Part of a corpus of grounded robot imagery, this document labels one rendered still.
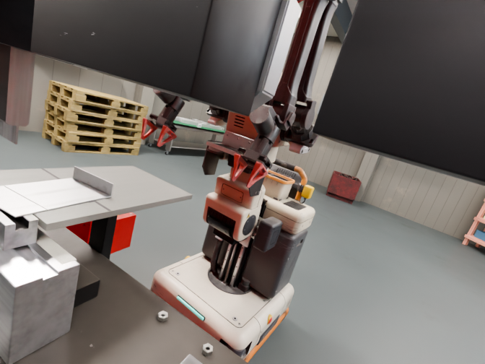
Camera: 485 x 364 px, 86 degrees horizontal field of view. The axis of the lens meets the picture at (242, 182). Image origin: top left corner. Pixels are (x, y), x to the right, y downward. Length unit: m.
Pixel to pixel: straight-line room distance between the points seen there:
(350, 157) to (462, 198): 2.54
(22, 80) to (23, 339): 0.26
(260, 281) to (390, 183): 6.26
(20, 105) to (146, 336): 0.30
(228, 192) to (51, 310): 0.92
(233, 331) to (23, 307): 1.07
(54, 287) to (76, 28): 0.25
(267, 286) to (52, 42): 1.41
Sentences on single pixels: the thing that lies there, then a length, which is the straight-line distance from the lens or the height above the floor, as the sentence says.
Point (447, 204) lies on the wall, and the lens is 7.55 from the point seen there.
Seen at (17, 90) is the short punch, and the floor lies 1.14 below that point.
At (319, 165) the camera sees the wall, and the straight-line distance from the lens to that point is 7.76.
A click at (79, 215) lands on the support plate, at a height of 1.00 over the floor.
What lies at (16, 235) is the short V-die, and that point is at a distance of 0.38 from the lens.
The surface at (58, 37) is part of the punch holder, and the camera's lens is 0.21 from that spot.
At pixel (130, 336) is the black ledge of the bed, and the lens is 0.41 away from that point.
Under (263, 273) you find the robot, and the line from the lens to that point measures 1.49.
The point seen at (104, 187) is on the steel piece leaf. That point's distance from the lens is 0.46.
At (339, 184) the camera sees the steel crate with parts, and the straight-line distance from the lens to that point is 6.44.
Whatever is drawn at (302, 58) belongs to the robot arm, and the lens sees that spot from 0.85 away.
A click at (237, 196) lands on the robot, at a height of 0.84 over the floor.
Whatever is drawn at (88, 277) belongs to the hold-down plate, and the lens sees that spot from 0.44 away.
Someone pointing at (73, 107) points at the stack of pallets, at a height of 0.64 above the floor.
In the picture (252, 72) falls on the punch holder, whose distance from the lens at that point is 0.17.
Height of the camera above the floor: 1.17
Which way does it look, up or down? 13 degrees down
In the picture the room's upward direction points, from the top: 17 degrees clockwise
